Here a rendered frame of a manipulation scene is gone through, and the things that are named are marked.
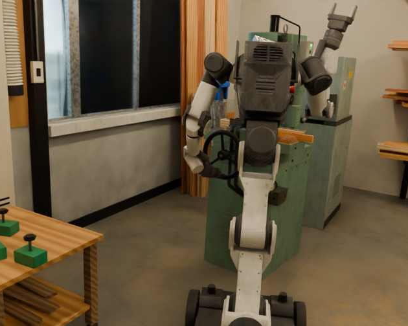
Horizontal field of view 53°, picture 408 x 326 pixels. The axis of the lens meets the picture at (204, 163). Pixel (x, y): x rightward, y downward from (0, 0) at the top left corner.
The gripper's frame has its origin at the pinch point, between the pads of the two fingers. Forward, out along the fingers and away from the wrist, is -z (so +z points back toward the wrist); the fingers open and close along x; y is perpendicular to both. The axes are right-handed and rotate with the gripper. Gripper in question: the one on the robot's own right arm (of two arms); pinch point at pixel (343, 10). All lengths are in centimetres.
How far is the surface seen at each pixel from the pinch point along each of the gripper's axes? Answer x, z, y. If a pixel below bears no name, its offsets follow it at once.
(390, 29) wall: 61, -66, 242
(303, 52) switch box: 38, 14, 46
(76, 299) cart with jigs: 45, 173, -65
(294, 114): 27, 52, 44
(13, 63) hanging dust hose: 138, 78, -79
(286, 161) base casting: 19, 81, 41
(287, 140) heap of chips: 13, 68, 19
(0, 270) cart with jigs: 40, 148, -111
